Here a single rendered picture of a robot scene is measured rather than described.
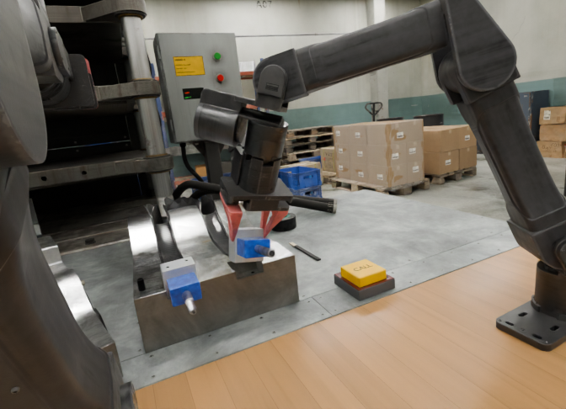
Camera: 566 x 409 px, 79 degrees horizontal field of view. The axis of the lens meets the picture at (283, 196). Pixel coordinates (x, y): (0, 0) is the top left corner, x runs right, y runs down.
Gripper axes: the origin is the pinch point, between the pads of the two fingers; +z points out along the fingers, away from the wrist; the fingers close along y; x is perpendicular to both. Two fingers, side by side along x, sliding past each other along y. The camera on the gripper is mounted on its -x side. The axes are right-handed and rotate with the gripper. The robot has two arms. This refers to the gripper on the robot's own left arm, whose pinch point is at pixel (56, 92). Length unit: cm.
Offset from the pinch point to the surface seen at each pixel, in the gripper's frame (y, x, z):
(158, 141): -19, 9, 62
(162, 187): -18, 24, 63
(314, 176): -227, 75, 320
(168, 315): -8.6, 34.7, -10.9
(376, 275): -44, 37, -17
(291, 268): -29.5, 33.2, -11.5
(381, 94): -579, -39, 582
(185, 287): -11.5, 29.7, -14.2
